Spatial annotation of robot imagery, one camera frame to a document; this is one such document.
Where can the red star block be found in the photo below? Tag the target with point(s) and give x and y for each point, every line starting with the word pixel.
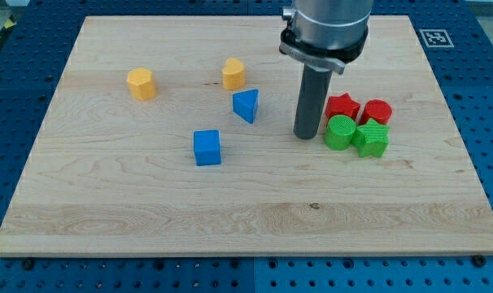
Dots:
pixel 342 105

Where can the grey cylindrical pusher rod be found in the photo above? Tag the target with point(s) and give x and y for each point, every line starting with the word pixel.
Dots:
pixel 312 94

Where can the wooden board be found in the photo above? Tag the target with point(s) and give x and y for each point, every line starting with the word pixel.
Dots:
pixel 113 176

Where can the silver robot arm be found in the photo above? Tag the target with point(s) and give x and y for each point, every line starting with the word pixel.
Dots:
pixel 325 34

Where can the green cylinder block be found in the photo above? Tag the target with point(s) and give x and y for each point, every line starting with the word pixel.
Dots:
pixel 339 132

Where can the yellow hexagon block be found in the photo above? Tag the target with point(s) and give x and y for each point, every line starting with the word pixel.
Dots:
pixel 141 84

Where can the red cylinder block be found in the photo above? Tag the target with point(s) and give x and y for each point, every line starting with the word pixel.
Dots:
pixel 378 110

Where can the blue triangle block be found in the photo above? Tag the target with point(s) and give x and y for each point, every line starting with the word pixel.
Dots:
pixel 245 104

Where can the green star block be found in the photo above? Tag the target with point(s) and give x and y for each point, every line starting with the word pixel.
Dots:
pixel 371 139

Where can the white fiducial marker tag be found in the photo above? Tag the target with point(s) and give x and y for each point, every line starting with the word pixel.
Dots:
pixel 436 38

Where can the yellow heart block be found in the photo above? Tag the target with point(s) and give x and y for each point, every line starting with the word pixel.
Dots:
pixel 233 74

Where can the blue cube block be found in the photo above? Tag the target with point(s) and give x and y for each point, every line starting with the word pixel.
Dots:
pixel 206 146

